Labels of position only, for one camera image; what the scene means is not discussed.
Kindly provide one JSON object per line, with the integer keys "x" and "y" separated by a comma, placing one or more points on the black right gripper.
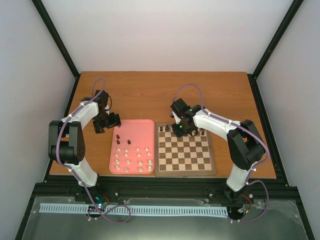
{"x": 178, "y": 133}

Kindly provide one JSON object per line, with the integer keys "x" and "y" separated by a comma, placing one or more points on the wooden chess board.
{"x": 187, "y": 156}

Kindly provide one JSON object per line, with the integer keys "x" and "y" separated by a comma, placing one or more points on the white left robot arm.
{"x": 66, "y": 144}

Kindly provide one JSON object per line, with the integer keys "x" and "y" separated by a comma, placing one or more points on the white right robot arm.
{"x": 245, "y": 144}

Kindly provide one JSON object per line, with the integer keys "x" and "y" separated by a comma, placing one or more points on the light blue cable duct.
{"x": 136, "y": 210}

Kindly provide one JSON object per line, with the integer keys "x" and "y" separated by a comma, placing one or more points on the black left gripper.
{"x": 113, "y": 123}

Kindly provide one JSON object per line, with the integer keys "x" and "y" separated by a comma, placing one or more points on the black aluminium frame rail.
{"x": 115, "y": 189}

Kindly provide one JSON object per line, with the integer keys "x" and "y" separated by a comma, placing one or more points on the pink plastic tray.
{"x": 141, "y": 133}

